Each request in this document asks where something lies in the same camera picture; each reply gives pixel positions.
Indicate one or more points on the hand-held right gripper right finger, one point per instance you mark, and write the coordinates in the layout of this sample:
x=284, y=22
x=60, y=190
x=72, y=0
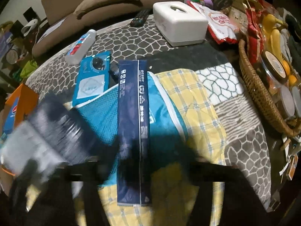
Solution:
x=211, y=171

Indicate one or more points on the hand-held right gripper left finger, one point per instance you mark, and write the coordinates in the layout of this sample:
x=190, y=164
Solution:
x=94, y=171

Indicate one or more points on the black and white packet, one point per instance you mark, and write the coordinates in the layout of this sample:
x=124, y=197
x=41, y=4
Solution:
x=47, y=134

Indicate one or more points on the navy long packet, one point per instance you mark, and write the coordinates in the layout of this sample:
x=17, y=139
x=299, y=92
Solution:
x=131, y=122

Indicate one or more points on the blue box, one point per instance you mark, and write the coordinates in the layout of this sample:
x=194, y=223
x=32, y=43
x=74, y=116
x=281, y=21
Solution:
x=13, y=113

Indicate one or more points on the orange cardboard box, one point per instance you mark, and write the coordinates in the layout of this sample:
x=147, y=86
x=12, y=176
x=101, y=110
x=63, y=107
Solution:
x=23, y=96

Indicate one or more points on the teal mesh pouch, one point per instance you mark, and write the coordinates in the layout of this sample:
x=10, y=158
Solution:
x=164, y=127

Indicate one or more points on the bundle of paper tags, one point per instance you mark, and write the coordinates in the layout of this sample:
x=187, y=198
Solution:
x=289, y=160

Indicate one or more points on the yellow plaid cloth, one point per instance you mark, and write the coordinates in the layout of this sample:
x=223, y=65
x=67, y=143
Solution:
x=188, y=94

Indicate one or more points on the light blue sachet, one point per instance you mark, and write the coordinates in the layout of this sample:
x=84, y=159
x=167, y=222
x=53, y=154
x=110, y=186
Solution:
x=89, y=87

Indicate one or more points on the wicker basket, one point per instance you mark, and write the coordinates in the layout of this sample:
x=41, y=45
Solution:
x=256, y=91

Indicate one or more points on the small black object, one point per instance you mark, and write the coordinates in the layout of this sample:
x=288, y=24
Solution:
x=114, y=73

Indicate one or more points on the grey lid jar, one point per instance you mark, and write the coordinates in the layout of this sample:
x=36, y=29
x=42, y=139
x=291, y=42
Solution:
x=285, y=101

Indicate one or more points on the black toy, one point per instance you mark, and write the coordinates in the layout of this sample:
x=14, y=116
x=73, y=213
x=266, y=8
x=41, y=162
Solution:
x=98, y=63

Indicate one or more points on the bright green bag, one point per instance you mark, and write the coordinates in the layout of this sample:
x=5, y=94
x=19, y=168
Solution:
x=28, y=69

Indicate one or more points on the brown lid jar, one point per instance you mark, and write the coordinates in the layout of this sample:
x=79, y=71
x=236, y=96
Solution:
x=274, y=63

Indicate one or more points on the clear plastic bottle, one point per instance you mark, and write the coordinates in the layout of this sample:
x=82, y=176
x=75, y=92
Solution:
x=80, y=47

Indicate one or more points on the red snack packets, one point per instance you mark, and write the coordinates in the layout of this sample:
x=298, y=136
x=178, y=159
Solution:
x=255, y=40

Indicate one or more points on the grey stone-pattern blanket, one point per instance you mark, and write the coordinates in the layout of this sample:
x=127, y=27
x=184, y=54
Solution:
x=141, y=40

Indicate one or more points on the round cookie tin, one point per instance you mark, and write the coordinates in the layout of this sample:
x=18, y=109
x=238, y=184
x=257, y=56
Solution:
x=11, y=56

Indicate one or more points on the white printed paper sheet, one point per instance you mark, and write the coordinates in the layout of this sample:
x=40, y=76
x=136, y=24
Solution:
x=51, y=29

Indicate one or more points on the white tissue box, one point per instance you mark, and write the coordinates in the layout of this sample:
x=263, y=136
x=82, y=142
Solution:
x=181, y=26

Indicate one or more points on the red and white snack bag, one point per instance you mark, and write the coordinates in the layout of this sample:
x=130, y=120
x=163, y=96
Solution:
x=221, y=22

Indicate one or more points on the yellow bananas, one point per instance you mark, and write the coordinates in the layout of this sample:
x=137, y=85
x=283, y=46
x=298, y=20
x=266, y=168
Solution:
x=274, y=35

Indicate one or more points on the white domed appliance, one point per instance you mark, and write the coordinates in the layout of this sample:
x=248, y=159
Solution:
x=29, y=26

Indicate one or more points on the black remote control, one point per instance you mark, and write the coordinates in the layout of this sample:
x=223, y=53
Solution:
x=141, y=17

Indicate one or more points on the black speaker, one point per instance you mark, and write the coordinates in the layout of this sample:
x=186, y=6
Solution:
x=29, y=13

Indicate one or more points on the light brown flat pillow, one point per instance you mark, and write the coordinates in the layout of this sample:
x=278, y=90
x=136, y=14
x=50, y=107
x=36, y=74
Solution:
x=105, y=0

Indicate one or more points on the brown sofa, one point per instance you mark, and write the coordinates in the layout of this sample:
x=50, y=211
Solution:
x=61, y=0

